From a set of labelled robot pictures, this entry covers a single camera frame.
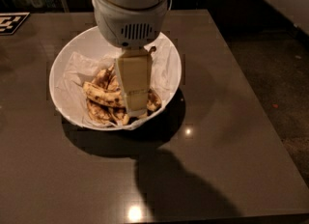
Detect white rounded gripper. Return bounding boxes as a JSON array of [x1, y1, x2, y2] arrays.
[[92, 0, 167, 117]]

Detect large top spotted banana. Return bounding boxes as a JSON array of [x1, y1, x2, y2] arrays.
[[82, 45, 157, 109]]

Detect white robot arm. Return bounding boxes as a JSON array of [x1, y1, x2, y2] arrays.
[[92, 0, 168, 117]]

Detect right spotted banana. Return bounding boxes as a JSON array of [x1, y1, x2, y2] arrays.
[[139, 88, 162, 119]]

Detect white bowl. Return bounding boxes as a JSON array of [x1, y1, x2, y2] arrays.
[[48, 25, 183, 131]]

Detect middle spotted banana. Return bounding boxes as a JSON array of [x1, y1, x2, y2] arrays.
[[108, 75, 129, 126]]

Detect left spotted banana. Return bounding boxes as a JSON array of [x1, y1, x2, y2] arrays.
[[86, 67, 113, 125]]

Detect white paper liner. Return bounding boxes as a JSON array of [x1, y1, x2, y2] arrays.
[[55, 38, 179, 131]]

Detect black white marker tag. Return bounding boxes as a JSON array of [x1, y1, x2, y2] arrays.
[[0, 13, 29, 36]]

